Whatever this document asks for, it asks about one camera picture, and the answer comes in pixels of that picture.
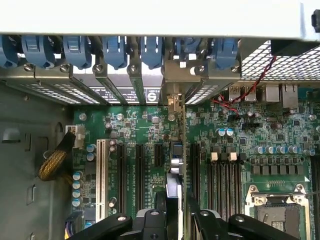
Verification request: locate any black RAM slot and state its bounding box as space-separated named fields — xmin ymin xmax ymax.
xmin=234 ymin=152 xmax=247 ymax=215
xmin=217 ymin=152 xmax=227 ymax=218
xmin=207 ymin=151 xmax=219 ymax=212
xmin=225 ymin=151 xmax=238 ymax=218

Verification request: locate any long black expansion slot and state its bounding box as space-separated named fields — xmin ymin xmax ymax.
xmin=135 ymin=143 xmax=146 ymax=214
xmin=190 ymin=143 xmax=201 ymax=203
xmin=116 ymin=143 xmax=128 ymax=215

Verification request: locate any short black expansion slot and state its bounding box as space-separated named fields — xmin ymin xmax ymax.
xmin=153 ymin=143 xmax=164 ymax=169

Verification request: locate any white expansion slot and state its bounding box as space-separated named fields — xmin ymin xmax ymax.
xmin=95 ymin=138 xmax=108 ymax=224

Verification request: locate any perforated metal slot cover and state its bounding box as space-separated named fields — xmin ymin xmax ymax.
xmin=0 ymin=63 xmax=81 ymax=105
xmin=126 ymin=64 xmax=147 ymax=105
xmin=34 ymin=63 xmax=109 ymax=105
xmin=184 ymin=65 xmax=242 ymax=105
xmin=91 ymin=63 xmax=129 ymax=105

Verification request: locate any blue slot retention clip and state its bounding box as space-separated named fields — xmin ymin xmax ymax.
xmin=62 ymin=35 xmax=92 ymax=71
xmin=174 ymin=37 xmax=202 ymax=61
xmin=213 ymin=37 xmax=241 ymax=71
xmin=0 ymin=34 xmax=20 ymax=70
xmin=139 ymin=36 xmax=165 ymax=71
xmin=21 ymin=34 xmax=56 ymax=70
xmin=102 ymin=35 xmax=129 ymax=71

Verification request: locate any metal CPU socket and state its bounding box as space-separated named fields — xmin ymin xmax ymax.
xmin=245 ymin=183 xmax=313 ymax=240

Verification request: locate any green motherboard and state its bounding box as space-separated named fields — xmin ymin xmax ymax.
xmin=71 ymin=84 xmax=320 ymax=240

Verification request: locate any white power connector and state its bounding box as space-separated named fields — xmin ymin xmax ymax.
xmin=65 ymin=124 xmax=86 ymax=150

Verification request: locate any black and white label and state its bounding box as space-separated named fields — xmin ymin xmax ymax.
xmin=90 ymin=86 xmax=161 ymax=104

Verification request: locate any silver USB port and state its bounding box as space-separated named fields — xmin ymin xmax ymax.
xmin=243 ymin=84 xmax=258 ymax=103
xmin=228 ymin=84 xmax=243 ymax=103

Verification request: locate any grey metal PC case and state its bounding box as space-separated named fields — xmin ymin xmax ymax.
xmin=0 ymin=0 xmax=320 ymax=240

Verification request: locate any black case fan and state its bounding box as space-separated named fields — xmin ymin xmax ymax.
xmin=270 ymin=39 xmax=320 ymax=58

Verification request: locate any black case latch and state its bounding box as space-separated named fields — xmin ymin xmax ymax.
xmin=310 ymin=9 xmax=320 ymax=33

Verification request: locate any black connector with coloured wires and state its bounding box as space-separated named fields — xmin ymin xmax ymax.
xmin=63 ymin=211 xmax=84 ymax=240

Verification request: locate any yellow braided cable bundle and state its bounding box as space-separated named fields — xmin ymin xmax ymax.
xmin=37 ymin=131 xmax=77 ymax=185

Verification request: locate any red and black wire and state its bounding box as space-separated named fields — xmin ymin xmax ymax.
xmin=210 ymin=55 xmax=278 ymax=119

